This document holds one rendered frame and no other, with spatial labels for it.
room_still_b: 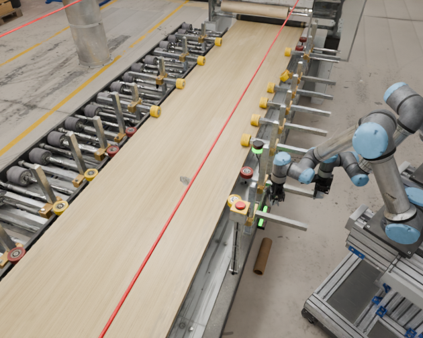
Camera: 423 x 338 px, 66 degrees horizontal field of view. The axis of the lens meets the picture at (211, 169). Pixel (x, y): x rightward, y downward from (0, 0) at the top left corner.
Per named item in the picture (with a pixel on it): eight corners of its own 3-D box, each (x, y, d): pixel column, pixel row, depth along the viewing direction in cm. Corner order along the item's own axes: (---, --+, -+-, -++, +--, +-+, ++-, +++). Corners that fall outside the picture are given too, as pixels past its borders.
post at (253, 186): (250, 237, 196) (258, 182, 163) (248, 242, 194) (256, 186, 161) (244, 236, 197) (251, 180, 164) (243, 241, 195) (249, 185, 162)
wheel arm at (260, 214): (306, 228, 179) (308, 223, 176) (305, 233, 176) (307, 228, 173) (231, 206, 190) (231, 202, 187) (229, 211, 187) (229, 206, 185)
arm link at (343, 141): (391, 93, 125) (303, 147, 164) (383, 106, 118) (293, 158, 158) (410, 116, 125) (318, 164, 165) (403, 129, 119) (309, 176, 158)
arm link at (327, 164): (342, 156, 167) (326, 158, 166) (337, 172, 174) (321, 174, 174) (336, 147, 173) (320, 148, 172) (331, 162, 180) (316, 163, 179)
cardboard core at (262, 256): (272, 239, 261) (264, 271, 240) (271, 245, 266) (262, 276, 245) (263, 236, 263) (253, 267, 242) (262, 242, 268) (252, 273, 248)
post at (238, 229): (239, 267, 174) (245, 214, 143) (236, 275, 170) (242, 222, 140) (231, 265, 175) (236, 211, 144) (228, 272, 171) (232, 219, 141)
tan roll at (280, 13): (334, 22, 367) (337, 11, 358) (333, 25, 358) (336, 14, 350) (215, 8, 403) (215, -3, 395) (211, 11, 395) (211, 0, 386)
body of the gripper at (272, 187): (268, 202, 166) (272, 186, 158) (266, 190, 172) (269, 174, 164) (284, 202, 166) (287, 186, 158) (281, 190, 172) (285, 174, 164)
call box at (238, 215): (249, 213, 144) (250, 202, 139) (244, 225, 139) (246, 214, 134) (233, 209, 146) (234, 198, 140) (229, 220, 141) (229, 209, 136)
